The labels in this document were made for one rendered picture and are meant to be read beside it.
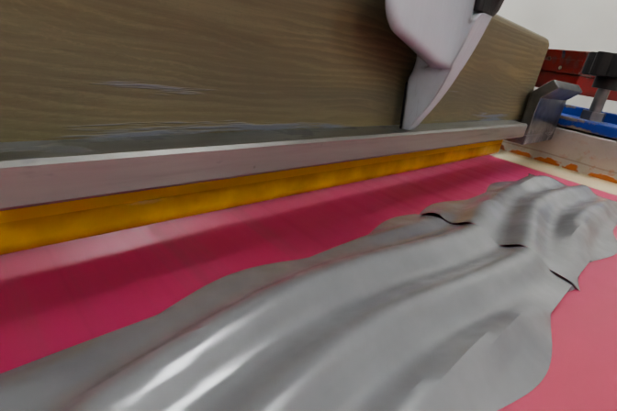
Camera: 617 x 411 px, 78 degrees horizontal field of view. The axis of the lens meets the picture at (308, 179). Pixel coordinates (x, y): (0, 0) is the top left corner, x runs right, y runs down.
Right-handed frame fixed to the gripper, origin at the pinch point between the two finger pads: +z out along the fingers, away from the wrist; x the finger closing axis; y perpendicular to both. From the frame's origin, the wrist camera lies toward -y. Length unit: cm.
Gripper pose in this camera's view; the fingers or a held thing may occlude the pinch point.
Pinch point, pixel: (382, 92)
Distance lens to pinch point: 20.3
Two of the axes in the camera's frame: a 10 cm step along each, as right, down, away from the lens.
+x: 6.8, 3.5, -6.4
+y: -7.1, 1.2, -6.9
